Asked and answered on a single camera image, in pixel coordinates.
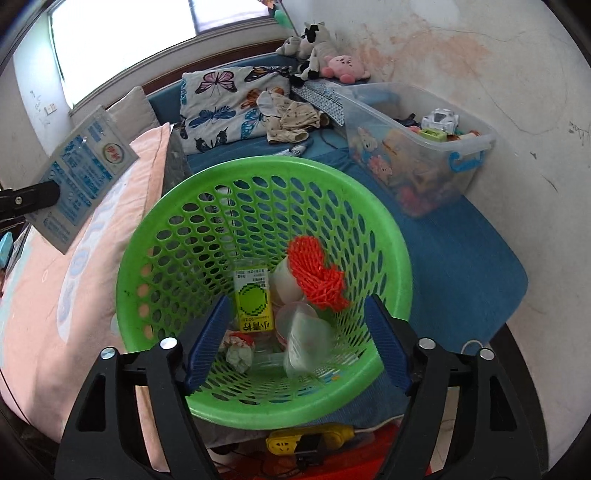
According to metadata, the white blue milk carton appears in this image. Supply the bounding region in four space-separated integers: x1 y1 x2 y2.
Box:
27 107 138 253

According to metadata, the tissue ball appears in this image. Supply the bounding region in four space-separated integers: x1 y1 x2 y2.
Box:
225 344 253 374

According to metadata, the green mesh waste basket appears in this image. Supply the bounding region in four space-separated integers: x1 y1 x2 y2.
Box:
116 156 413 430

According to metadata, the yellow green juice carton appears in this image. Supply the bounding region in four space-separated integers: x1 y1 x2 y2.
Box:
232 258 274 333

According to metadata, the clear plastic lid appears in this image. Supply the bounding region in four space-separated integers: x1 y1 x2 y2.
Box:
283 316 335 378

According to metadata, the red mesh fruit net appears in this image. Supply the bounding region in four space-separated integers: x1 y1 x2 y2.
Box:
287 236 349 313

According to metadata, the white paper cup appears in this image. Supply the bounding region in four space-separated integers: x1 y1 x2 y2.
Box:
270 258 304 306

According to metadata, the round clear plastic container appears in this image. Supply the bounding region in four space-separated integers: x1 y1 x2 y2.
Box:
274 301 318 349

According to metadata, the blue tissue box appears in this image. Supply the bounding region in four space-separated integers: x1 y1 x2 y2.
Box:
0 231 13 270

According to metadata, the grey sofa cushion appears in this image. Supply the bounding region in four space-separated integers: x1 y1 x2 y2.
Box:
107 86 160 143

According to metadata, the blue sofa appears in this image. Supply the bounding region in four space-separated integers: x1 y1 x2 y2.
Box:
147 52 530 356

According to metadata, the window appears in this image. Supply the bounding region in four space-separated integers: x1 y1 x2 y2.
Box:
49 0 273 106

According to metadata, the butterfly pillow right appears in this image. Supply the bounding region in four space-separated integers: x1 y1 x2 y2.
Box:
177 66 290 155

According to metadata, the beige crumpled clothing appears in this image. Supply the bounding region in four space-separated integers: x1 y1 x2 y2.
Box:
256 91 331 144

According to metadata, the clear toy storage box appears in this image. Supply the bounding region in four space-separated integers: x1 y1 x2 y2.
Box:
337 82 497 217

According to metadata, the grey plush toy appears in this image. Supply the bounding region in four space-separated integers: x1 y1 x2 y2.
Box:
276 36 301 58

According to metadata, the colourful pinwheel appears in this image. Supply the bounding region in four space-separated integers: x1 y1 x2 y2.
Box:
259 0 294 30

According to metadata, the grey patterned cloth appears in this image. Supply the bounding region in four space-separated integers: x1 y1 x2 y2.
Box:
291 86 345 127

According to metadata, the cow plush toy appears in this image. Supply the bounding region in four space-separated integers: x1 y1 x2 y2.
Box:
290 22 339 88

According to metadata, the pink plush toy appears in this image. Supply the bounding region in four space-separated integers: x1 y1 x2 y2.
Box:
321 55 370 84

